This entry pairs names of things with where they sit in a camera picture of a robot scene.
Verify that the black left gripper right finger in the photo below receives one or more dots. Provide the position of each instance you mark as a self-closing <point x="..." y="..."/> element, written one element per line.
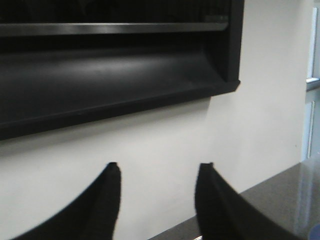
<point x="223" y="214"/>

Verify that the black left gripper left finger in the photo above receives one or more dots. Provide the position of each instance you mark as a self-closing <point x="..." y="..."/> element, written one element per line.
<point x="91" y="216"/>

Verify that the black range hood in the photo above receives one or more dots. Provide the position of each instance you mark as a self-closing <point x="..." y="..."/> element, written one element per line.
<point x="70" y="62"/>

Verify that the window frame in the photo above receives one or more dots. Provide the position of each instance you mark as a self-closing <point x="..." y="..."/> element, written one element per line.
<point x="311" y="125"/>

